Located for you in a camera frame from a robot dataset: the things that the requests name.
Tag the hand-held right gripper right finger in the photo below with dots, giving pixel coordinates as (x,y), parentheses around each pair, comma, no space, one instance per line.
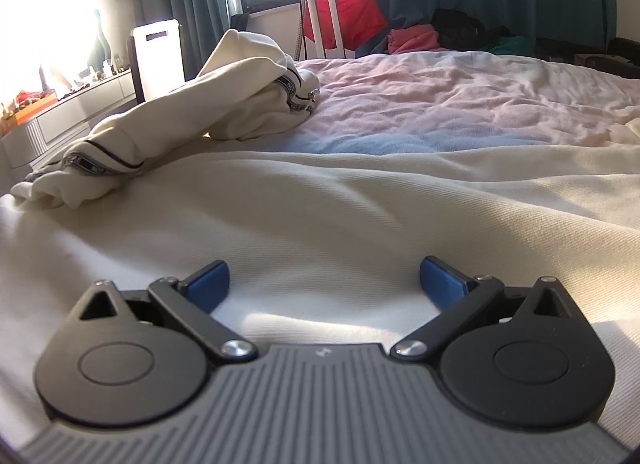
(442,283)

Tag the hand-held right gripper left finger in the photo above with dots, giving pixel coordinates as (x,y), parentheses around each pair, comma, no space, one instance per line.
(207,283)

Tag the cream jacket with black trim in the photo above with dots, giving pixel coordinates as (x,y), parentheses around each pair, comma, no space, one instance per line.
(165,119)

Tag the cream blanket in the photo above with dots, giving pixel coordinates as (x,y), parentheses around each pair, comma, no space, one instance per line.
(320,204)

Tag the pink quilted bed cover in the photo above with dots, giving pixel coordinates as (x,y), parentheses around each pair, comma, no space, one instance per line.
(450,94)

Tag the white dresser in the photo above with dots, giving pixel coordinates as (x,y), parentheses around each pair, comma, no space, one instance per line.
(75,109)

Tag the white air purifier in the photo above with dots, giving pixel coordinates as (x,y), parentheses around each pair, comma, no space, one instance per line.
(160,59)

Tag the cluster of small bottles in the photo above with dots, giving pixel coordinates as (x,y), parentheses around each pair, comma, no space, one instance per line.
(107,72)

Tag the pink cloth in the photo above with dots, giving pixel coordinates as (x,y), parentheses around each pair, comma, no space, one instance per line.
(412,39)

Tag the orange tray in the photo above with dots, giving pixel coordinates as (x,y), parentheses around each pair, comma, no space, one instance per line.
(30,112)

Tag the green cloth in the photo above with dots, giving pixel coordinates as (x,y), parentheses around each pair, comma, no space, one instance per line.
(515,44)

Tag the black cloth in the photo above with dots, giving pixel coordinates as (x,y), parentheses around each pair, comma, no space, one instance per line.
(460,29)

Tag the red bag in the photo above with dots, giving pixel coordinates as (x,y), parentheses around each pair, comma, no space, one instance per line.
(355,14)

